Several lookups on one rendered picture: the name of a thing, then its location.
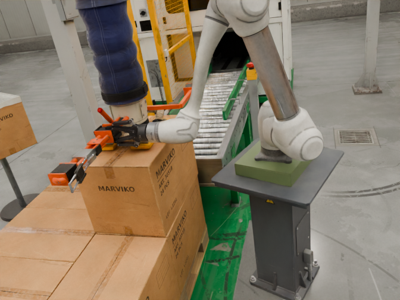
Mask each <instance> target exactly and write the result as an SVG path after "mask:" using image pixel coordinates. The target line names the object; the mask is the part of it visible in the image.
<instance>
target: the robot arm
mask: <svg viewBox="0 0 400 300"><path fill-rule="evenodd" d="M269 4H270V0H209V3H208V6H207V11H206V14H205V18H204V24H203V28H202V33H201V39H200V42H199V46H198V51H197V55H196V60H195V67H194V72H193V82H192V91H191V95H190V99H189V102H188V103H187V106H186V107H185V108H183V109H181V110H180V111H179V113H178V115H177V116H176V118H172V119H169V120H166V121H158V122H149V123H148V124H135V123H134V121H133V118H131V119H130V120H123V121H114V122H113V123H112V124H111V125H112V126H106V127H105V128H100V129H99V130H98V131H101V130H111V131H112V130H118V131H123V132H127V133H129V135H128V136H123V137H120V138H118V139H117V140H116V141H114V143H117V146H133V147H135V148H137V147H138V146H139V145H140V144H139V142H140V141H142V142H144V141H149V142H150V143H157V142H159V143H161V142H164V143H171V144H178V143H188V142H191V141H193V140H195V139H196V138H197V135H198V130H199V126H200V120H201V116H200V115H199V109H200V106H201V102H202V97H203V94H204V89H205V84H206V80H207V75H208V70H209V66H210V62H211V59H212V56H213V53H214V51H215V49H216V47H217V45H218V43H219V41H220V40H221V38H222V37H223V35H224V33H225V32H226V30H227V28H228V26H229V25H231V27H232V28H233V30H234V31H235V33H236V34H237V35H238V36H240V37H242V39H243V41H244V43H245V46H246V48H247V50H248V53H249V56H250V57H251V60H252V63H253V65H254V67H255V70H256V72H257V75H258V77H259V79H260V82H261V84H262V87H263V89H264V92H265V94H266V96H267V99H268V101H265V102H264V103H263V104H262V106H261V108H260V110H259V113H258V131H259V136H260V142H261V150H260V152H259V153H258V155H256V156H255V157H254V158H255V161H271V162H278V163H286V164H291V163H292V159H294V160H298V161H309V160H313V159H315V158H317V157H318V156H319V155H320V154H321V152H322V150H323V147H324V140H323V137H322V134H321V132H320V131H319V130H318V129H317V127H316V125H315V124H314V122H313V121H312V119H311V117H310V116H309V114H308V112H307V111H306V110H305V109H303V108H301V107H299V106H298V104H297V101H296V99H295V96H294V94H293V91H292V88H291V86H290V83H289V80H288V77H287V75H286V72H285V69H284V66H283V64H282V61H281V59H280V56H279V53H278V51H277V48H276V45H275V43H274V40H273V37H272V35H271V32H270V29H269V26H268V24H269V20H270V16H269V9H268V8H269ZM127 124H129V125H130V124H131V125H132V127H124V126H120V125H127ZM131 139H133V140H134V141H135V142H122V141H125V140H131Z"/></svg>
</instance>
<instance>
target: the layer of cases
mask: <svg viewBox="0 0 400 300"><path fill-rule="evenodd" d="M205 225H206V222H205V216H204V209H203V206H202V199H201V193H200V188H199V182H198V175H197V177H196V179H195V181H194V183H193V185H192V187H191V189H190V191H189V192H188V194H187V196H186V198H185V200H184V202H183V204H182V206H181V208H180V210H179V212H178V214H177V216H176V218H175V220H174V221H173V224H172V225H171V227H170V230H169V231H168V233H167V235H166V237H156V236H139V235H122V234H113V233H97V232H95V231H94V229H93V226H92V223H91V220H90V218H89V214H88V211H87V209H86V206H85V203H84V200H83V197H82V194H81V192H80V189H79V185H77V187H76V188H75V190H74V193H71V190H70V187H69V186H52V185H51V184H50V185H49V186H48V187H47V188H46V189H45V190H44V191H43V192H41V193H40V194H39V195H38V196H37V197H36V198H35V199H34V200H32V202H31V203H30V204H29V205H28V206H27V207H25V208H24V209H23V210H22V211H21V212H20V213H19V214H18V215H16V216H15V217H14V218H13V219H12V220H11V221H10V222H9V223H8V224H7V225H6V226H5V227H4V228H3V229H2V230H0V300H179V299H180V295H181V294H182V290H183V288H184V285H185V282H186V279H187V277H188V274H189V270H190V267H191V265H192V262H193V259H194V256H195V253H196V250H197V248H198V245H199V241H200V240H201V236H202V233H203V231H204V228H205Z"/></svg>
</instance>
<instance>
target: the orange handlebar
mask: <svg viewBox="0 0 400 300"><path fill-rule="evenodd" d="M191 91H192V90H189V91H188V93H187V94H186V95H185V96H184V98H183V99H182V100H181V101H180V103H179V104H167V105H147V109H148V111H149V110H170V109H180V108H183V107H184V105H185V103H187V101H188V99H189V98H190V95H191ZM119 119H121V117H117V118H116V119H115V120H114V121H119ZM123 120H129V117H128V116H125V118H123V119H122V121H123ZM109 139H110V136H109V135H106V136H105V137H104V138H103V139H102V136H100V135H98V136H97V137H96V138H94V139H91V140H90V141H89V142H88V143H87V145H88V146H86V147H85V148H84V149H94V148H95V147H96V146H97V145H98V144H101V147H102V148H103V147H104V146H105V145H106V144H105V143H106V142H107V141H108V140H109ZM83 160H84V158H82V159H81V160H80V161H79V162H78V160H77V159H76V158H73V159H72V160H71V161H70V163H77V165H79V164H80V163H82V161H83ZM52 181H53V183H55V184H63V183H65V182H66V181H67V180H66V179H65V178H63V177H62V178H56V177H54V178H53V179H52Z"/></svg>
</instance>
